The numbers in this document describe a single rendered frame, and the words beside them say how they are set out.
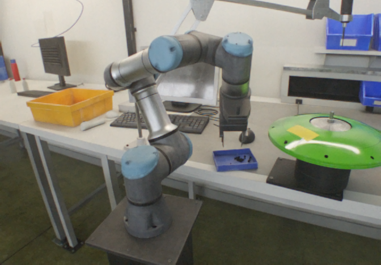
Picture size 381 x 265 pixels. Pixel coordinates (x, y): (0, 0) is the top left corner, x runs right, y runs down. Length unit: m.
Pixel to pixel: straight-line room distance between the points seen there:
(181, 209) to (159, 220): 0.10
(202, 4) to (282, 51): 0.85
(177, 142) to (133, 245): 0.28
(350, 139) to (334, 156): 0.07
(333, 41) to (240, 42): 0.90
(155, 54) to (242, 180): 0.46
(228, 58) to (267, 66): 1.11
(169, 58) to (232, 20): 1.23
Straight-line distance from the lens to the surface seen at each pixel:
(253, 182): 0.75
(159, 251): 0.64
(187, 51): 0.47
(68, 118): 1.30
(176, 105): 1.40
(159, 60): 0.46
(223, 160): 0.83
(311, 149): 0.60
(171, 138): 0.66
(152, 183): 0.60
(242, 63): 0.51
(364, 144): 0.65
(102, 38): 2.26
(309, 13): 0.94
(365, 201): 0.76
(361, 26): 1.56
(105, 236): 0.71
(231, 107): 0.54
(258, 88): 1.64
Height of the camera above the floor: 1.33
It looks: 21 degrees down
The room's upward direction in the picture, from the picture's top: 3 degrees counter-clockwise
